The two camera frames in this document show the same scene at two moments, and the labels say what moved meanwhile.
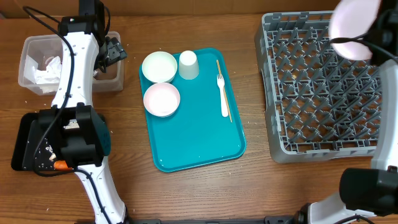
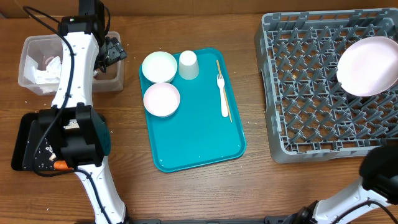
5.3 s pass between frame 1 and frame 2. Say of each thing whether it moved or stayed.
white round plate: moved
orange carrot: stayed
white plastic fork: stayed
